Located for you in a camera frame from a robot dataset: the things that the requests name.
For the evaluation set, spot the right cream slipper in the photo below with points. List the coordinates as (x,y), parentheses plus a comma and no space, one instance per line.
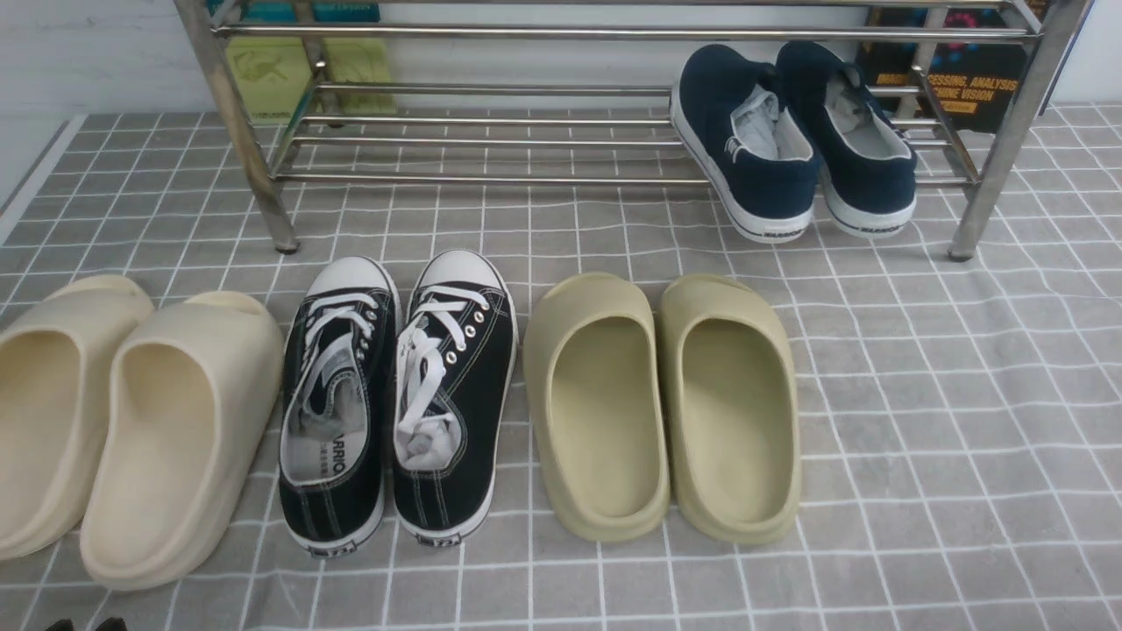
(191,392)

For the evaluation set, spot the grey checked tablecloth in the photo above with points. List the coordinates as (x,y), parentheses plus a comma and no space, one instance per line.
(960,422)

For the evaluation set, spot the left navy slip-on shoe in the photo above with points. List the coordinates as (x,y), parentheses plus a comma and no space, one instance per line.
(733,118)

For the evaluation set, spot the cream slipper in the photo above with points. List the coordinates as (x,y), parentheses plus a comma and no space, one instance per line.
(55,404)
(191,392)

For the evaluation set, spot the right navy slip-on shoe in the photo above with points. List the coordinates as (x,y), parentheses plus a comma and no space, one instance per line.
(868,178)

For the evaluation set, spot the left olive green slipper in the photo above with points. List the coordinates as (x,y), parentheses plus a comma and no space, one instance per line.
(590,365)

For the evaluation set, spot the olive green slipper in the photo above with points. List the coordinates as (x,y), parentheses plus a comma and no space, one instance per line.
(590,365)
(729,389)

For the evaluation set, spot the dark image processing book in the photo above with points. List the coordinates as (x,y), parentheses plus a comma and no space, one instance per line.
(975,82)

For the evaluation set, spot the black canvas sneaker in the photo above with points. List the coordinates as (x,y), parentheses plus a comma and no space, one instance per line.
(337,393)
(454,361)

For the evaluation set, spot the left cream slipper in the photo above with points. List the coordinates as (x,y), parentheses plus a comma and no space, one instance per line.
(55,404)

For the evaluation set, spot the right olive green slipper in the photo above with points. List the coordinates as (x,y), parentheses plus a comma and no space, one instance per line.
(729,389)

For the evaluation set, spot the navy slip-on shoe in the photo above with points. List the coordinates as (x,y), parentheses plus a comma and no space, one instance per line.
(733,118)
(868,178)

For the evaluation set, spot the silver metal shoe rack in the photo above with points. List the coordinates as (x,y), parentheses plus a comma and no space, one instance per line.
(1047,42)

